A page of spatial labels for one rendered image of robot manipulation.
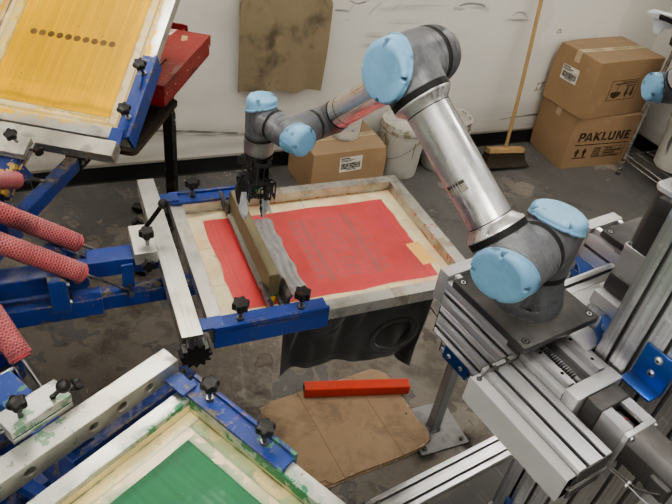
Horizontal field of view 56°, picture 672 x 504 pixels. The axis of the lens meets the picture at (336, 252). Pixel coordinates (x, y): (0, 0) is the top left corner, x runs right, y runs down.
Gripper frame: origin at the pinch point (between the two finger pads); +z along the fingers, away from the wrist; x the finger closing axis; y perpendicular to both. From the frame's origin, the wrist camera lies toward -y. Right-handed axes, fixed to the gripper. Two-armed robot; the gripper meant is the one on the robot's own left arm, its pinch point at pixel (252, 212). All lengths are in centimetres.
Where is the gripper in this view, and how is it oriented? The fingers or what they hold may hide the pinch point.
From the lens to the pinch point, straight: 173.7
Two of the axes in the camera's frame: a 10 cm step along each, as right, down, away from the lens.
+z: -1.3, 7.8, 6.2
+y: 3.8, 6.1, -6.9
